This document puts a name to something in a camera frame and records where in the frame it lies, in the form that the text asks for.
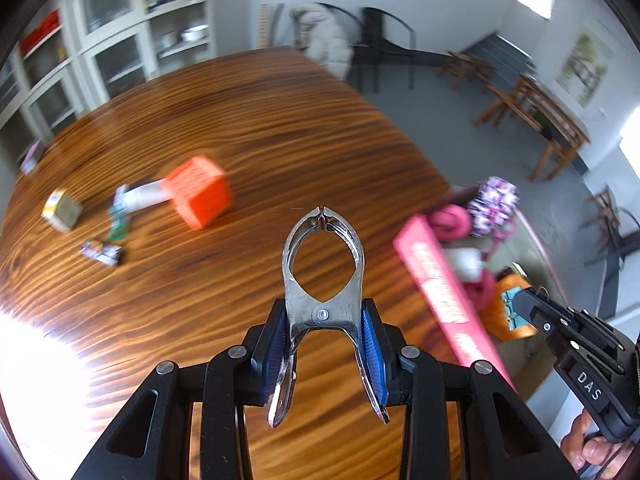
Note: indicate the wooden stool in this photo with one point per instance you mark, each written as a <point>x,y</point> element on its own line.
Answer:
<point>465,67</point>

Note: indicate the large orange plastic cube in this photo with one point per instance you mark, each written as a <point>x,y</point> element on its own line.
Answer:
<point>200,192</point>

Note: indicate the wall poster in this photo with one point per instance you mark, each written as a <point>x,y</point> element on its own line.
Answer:
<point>585,67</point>

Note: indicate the yellow white carton box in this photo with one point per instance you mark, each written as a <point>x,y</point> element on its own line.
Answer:
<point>61,210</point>

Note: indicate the wooden side table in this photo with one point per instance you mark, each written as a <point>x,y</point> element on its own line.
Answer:
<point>545,115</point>

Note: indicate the teal binder clip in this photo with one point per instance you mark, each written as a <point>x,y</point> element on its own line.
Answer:
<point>514,307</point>

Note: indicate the pink storage box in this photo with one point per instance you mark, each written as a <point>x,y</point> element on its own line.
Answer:
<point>440,285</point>

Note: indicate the green tube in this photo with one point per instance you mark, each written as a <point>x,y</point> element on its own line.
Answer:
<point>119,222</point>

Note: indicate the wooden ruler stick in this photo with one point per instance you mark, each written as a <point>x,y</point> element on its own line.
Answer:
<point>263,25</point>

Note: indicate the white tube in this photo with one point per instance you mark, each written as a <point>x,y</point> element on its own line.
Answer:
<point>145,195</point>

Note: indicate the metal spring clamp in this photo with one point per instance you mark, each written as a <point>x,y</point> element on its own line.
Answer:
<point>322,314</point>

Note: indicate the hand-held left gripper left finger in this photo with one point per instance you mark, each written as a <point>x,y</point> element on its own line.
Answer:
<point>275,355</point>

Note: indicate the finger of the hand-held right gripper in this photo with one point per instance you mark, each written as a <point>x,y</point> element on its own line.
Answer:
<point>535,307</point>

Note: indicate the person's right hand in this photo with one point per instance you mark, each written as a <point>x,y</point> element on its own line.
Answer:
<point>582,445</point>

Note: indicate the pink patterned pouch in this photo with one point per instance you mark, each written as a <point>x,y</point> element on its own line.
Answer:
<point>492,205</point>

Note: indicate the white glass-door cabinet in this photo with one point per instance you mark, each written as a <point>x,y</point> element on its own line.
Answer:
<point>115,45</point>

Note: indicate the white padded jacket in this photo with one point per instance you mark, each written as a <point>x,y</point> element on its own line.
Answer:
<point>325,40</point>

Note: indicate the dark chair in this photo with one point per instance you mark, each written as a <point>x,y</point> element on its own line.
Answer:
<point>617,240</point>

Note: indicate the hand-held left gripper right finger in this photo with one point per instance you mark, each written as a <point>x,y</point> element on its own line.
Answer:
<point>375,355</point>

